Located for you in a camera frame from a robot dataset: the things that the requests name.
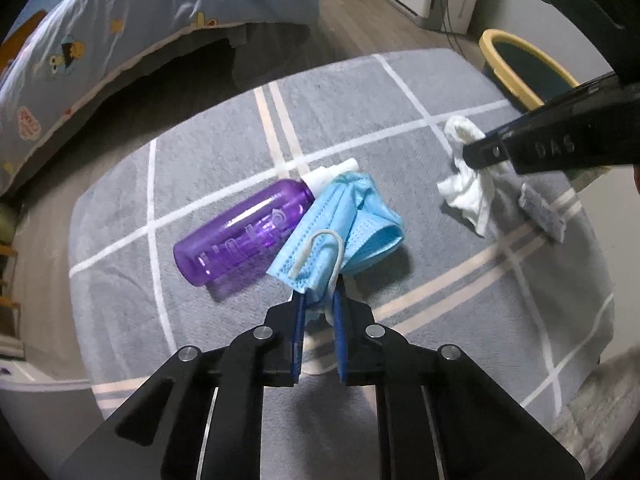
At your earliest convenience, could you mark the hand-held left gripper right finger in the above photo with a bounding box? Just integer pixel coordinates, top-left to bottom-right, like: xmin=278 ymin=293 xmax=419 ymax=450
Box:
xmin=332 ymin=285 xmax=586 ymax=480

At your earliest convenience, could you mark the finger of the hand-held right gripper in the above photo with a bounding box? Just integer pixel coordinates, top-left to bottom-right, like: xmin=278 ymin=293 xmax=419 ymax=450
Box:
xmin=462 ymin=127 xmax=516 ymax=169

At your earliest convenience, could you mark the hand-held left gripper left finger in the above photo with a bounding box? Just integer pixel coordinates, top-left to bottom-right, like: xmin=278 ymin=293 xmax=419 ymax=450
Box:
xmin=57 ymin=287 xmax=308 ymax=480

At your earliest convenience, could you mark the white tissue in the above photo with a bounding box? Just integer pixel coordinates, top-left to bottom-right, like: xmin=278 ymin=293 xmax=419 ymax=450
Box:
xmin=436 ymin=116 xmax=497 ymax=237

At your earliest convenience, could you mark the yellow-rimmed dark waste bin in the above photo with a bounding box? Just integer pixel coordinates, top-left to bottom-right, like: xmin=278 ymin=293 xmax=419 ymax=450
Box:
xmin=478 ymin=29 xmax=583 ymax=113

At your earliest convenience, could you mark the blue face mask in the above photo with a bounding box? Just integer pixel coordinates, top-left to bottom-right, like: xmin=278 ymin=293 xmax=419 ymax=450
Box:
xmin=265 ymin=172 xmax=405 ymax=327

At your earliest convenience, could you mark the small grey wrapper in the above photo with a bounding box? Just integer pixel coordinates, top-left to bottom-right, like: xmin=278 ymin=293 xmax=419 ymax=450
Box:
xmin=517 ymin=182 xmax=569 ymax=242

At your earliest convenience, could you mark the purple plastic spray bottle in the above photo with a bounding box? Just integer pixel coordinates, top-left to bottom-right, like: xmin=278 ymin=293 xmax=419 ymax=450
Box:
xmin=172 ymin=159 xmax=360 ymax=289

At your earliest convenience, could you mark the grey rug with white lines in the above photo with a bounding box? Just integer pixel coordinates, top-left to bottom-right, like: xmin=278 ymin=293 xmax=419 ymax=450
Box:
xmin=67 ymin=49 xmax=616 ymax=480

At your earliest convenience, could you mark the light grey fleece cloth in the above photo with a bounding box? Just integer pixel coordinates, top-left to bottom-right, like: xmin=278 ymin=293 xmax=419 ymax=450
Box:
xmin=552 ymin=345 xmax=637 ymax=466

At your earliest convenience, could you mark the blue printed blanket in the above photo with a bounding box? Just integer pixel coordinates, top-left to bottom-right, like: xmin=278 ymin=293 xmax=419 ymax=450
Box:
xmin=0 ymin=0 xmax=322 ymax=199

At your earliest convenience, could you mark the wooden headboard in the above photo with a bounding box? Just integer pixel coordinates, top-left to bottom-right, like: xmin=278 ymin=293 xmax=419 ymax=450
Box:
xmin=0 ymin=10 xmax=47 ymax=68

